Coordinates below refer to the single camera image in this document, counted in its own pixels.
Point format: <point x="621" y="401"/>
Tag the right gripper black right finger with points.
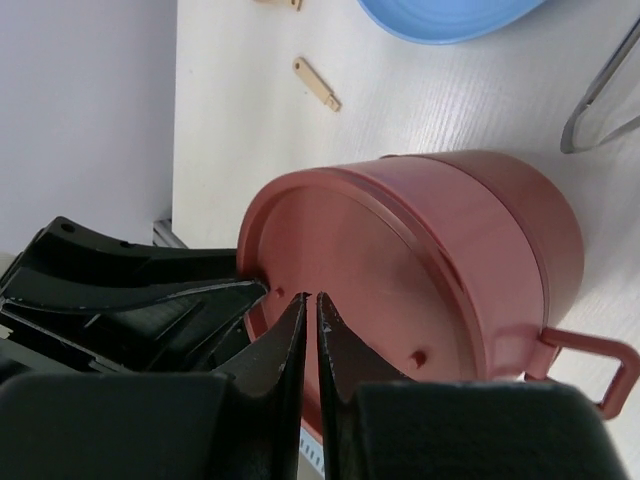
<point x="379" y="424"/>

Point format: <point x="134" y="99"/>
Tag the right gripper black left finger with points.
<point x="240" y="421"/>

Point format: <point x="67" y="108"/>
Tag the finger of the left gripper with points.
<point x="77" y="300"/>

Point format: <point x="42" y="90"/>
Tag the red lid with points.
<point x="338" y="232"/>

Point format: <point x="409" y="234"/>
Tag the red steel bowl with handle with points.
<point x="490" y="257"/>

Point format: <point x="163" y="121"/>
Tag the long metal tongs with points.
<point x="609" y="108"/>

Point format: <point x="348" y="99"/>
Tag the blue plate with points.
<point x="444" y="22"/>

